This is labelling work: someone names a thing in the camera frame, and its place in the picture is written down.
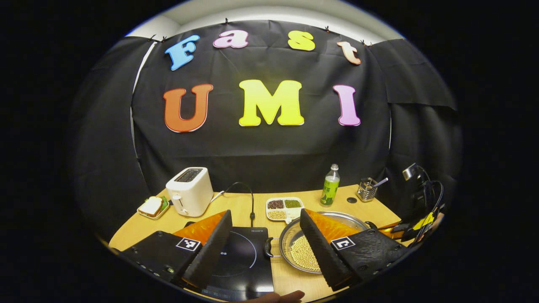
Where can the white divided bean tray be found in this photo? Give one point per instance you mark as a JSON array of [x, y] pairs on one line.
[[284, 210]]

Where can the pile of yellow soybeans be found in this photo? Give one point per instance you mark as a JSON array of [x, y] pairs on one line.
[[303, 252]]

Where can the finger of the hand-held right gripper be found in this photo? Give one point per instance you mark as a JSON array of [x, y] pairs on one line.
[[423, 222]]

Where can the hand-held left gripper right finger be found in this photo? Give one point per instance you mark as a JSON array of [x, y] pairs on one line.
[[320, 252]]

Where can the black induction cooktop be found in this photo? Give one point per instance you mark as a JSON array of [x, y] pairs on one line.
[[244, 261]]

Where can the metal spoon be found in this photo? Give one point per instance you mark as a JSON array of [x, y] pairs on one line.
[[381, 182]]

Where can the white bread sandwich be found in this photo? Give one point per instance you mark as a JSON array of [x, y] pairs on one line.
[[150, 206]]

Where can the green label drink bottle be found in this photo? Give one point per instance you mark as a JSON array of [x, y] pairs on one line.
[[329, 189]]

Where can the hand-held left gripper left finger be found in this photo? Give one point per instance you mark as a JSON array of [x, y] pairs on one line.
[[214, 248]]

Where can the small sandwich plate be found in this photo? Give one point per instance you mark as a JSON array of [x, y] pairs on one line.
[[164, 208]]

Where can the white toaster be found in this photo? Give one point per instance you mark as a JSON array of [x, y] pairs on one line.
[[191, 193]]

